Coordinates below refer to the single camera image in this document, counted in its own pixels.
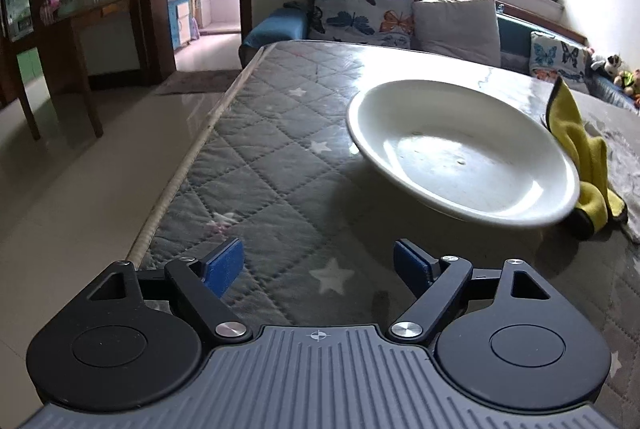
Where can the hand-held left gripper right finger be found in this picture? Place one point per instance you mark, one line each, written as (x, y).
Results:
(412, 261)

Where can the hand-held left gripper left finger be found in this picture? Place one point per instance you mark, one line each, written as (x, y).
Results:
(225, 266)

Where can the white round plate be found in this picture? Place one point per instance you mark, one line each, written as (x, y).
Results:
(460, 159)

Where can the yellow black-edged cleaning cloth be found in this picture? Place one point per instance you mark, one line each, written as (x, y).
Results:
(587, 154)

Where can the grey quilted star mattress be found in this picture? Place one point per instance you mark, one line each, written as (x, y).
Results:
(275, 184)

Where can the brown doormat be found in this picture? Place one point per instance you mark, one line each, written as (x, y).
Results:
(197, 81)

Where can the grey towel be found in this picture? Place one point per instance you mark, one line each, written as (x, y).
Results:
(625, 159)

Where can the plain beige pillow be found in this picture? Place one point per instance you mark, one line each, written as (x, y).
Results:
(455, 29)

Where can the small butterfly print pillow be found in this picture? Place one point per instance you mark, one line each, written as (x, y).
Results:
(555, 59)

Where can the blue cabinet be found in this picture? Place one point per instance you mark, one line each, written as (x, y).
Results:
(180, 19)

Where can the large butterfly print pillow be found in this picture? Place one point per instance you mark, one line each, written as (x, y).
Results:
(360, 9)

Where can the small colourful plush toy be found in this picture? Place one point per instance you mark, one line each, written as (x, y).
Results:
(627, 81)

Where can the panda plush toy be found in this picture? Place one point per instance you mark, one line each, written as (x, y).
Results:
(611, 63)

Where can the dark wooden table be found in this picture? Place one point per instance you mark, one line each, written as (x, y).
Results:
(90, 11)

